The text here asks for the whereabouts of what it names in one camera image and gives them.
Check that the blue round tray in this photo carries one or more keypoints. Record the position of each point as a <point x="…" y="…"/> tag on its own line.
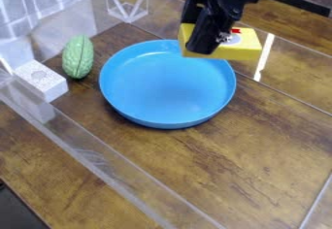
<point x="163" y="90"/>

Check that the yellow brick with label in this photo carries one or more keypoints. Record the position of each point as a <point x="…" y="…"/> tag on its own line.
<point x="241" y="47"/>

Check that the white speckled block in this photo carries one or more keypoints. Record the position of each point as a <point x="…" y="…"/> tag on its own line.
<point x="45" y="83"/>

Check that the green textured gourd toy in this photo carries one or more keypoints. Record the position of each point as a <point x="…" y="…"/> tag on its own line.
<point x="78" y="57"/>

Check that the clear acrylic enclosure wall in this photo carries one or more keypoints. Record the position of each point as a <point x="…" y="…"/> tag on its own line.
<point x="249" y="170"/>

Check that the clear acrylic corner bracket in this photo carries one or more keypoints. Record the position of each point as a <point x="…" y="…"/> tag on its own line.
<point x="126" y="11"/>

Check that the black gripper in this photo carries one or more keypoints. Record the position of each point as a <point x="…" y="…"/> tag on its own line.
<point x="213" y="18"/>

